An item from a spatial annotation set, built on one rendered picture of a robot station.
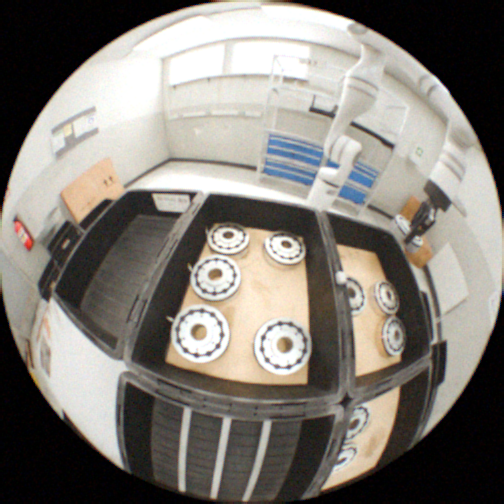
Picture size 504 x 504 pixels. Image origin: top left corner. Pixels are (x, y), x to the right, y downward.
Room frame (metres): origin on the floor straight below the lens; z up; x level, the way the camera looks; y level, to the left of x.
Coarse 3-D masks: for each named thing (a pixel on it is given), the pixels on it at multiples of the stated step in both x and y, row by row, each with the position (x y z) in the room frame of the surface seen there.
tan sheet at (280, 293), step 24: (240, 264) 0.18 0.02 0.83; (264, 264) 0.19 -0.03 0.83; (192, 288) 0.10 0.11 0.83; (240, 288) 0.12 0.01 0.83; (264, 288) 0.13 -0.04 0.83; (288, 288) 0.14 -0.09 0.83; (240, 312) 0.07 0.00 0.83; (264, 312) 0.08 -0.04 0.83; (288, 312) 0.08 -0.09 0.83; (240, 336) 0.03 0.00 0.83; (168, 360) -0.05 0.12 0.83; (216, 360) -0.03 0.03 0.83; (240, 360) -0.02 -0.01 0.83
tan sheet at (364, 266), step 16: (352, 256) 0.27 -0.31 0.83; (368, 256) 0.28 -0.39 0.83; (352, 272) 0.21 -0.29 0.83; (368, 272) 0.22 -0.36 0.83; (368, 288) 0.16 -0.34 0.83; (368, 304) 0.11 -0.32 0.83; (368, 320) 0.07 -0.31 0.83; (368, 336) 0.03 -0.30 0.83; (368, 352) -0.01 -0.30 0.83; (368, 368) -0.05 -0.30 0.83
